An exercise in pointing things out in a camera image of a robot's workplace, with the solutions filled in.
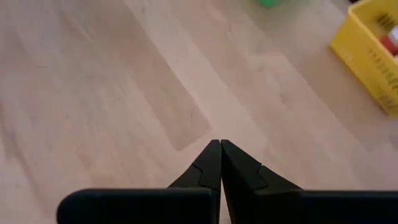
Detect yellow plastic basket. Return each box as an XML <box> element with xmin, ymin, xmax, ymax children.
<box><xmin>329</xmin><ymin>0</ymin><xmax>398</xmax><ymax>118</ymax></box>

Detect pink white wall charger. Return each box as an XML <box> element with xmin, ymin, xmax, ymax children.
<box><xmin>379</xmin><ymin>34</ymin><xmax>398</xmax><ymax>57</ymax></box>

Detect green plastic basket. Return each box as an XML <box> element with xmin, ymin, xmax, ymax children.
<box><xmin>255</xmin><ymin>0</ymin><xmax>282</xmax><ymax>9</ymax></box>

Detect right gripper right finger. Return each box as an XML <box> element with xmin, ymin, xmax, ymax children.
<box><xmin>220</xmin><ymin>139</ymin><xmax>398</xmax><ymax>224</ymax></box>

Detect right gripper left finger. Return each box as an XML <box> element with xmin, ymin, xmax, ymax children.
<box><xmin>56</xmin><ymin>139</ymin><xmax>223</xmax><ymax>224</ymax></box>

